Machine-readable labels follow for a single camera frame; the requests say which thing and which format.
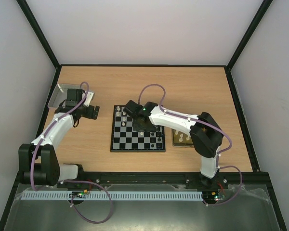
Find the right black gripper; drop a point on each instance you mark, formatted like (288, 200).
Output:
(142, 123)

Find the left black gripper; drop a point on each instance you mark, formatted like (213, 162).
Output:
(89, 114)

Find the black magnetic chess board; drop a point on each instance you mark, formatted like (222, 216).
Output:
(125, 139)

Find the gold metal tin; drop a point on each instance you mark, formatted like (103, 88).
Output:
(180, 139)

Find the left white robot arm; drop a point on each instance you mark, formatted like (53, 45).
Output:
(38, 163)

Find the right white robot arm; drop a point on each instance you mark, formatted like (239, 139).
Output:
(205, 134)

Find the silver metal tray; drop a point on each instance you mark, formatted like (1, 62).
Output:
(57, 93)

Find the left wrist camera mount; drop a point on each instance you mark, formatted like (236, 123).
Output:
(89, 98)

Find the white slotted cable duct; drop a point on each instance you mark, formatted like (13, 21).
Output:
(114, 195)

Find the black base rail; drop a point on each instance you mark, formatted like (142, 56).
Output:
(190, 180)

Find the black frame enclosure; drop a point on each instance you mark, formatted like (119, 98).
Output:
(259, 63)

